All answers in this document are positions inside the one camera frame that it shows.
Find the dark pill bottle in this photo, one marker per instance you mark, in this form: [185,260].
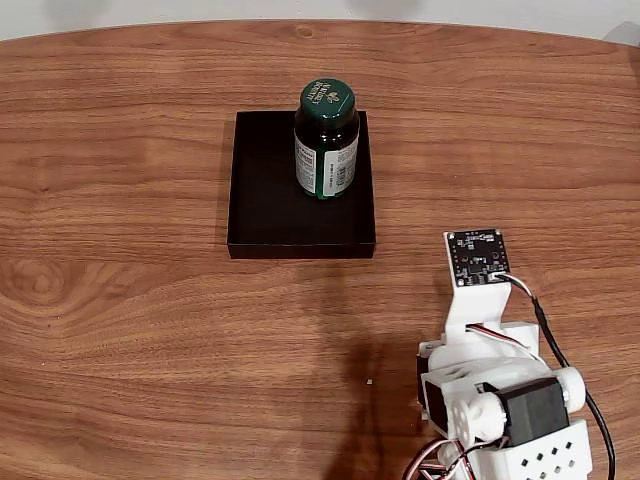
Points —
[327,150]

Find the black shallow open box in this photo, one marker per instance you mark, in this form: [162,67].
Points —
[265,215]

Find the camera board on white mount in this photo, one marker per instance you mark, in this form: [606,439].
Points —
[475,255]

